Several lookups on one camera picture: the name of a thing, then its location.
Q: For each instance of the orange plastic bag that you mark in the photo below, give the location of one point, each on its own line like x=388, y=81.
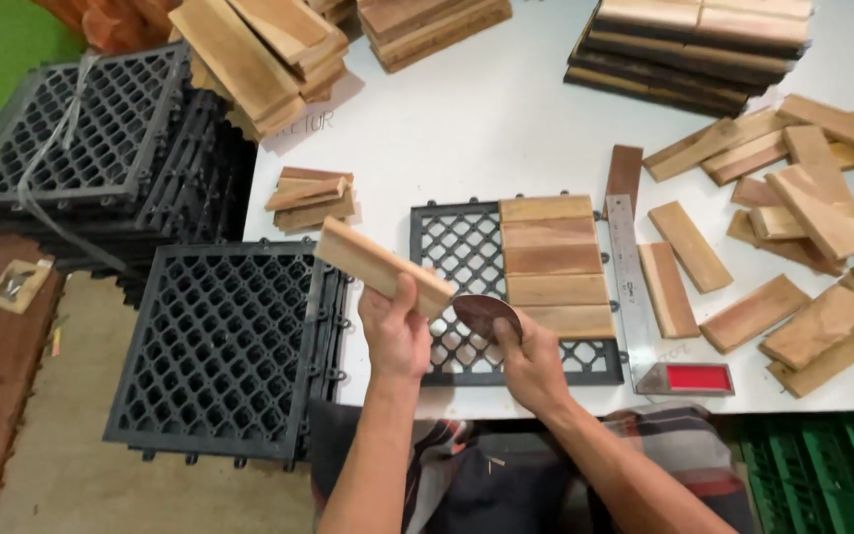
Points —
x=101, y=21

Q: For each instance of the leaning pile of long boards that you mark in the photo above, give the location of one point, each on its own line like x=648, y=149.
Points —
x=264, y=59

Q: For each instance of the person's right hand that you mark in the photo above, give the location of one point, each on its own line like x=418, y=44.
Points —
x=534, y=367

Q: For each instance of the green plastic crate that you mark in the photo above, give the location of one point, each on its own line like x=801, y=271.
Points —
x=820, y=471

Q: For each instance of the light wooden slat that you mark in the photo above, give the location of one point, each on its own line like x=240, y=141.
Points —
x=379, y=267

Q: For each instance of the wooden slat on grid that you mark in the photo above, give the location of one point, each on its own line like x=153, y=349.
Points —
x=571, y=321
x=557, y=290
x=545, y=208
x=553, y=260
x=549, y=233

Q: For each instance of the dark brown wooden slat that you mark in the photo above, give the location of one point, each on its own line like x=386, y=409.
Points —
x=623, y=174

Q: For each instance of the stack of black plastic grids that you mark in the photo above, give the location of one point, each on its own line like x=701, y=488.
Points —
x=223, y=348

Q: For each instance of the round brown sanding disc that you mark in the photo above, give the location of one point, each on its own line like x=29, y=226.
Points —
x=482, y=311

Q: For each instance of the small clear packet on card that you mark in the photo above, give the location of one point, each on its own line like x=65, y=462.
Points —
x=18, y=284

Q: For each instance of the person's left hand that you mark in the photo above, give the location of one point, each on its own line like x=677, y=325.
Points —
x=394, y=337

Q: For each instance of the loose wooden slat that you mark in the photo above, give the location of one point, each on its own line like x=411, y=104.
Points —
x=816, y=328
x=689, y=246
x=753, y=313
x=668, y=291
x=838, y=360

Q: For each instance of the scattered heap of wood pieces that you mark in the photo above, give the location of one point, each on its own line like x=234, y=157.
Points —
x=812, y=178

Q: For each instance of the person's plaid sarong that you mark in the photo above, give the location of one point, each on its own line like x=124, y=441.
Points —
x=501, y=475

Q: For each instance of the stack of finished deck tiles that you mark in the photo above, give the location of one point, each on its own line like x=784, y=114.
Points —
x=694, y=52

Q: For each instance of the neat stack of wood boards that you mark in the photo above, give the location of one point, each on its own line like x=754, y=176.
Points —
x=434, y=30

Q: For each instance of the small stack of short wood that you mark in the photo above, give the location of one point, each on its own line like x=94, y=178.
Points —
x=312, y=196

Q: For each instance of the black plastic grid base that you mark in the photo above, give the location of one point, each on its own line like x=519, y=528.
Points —
x=460, y=245

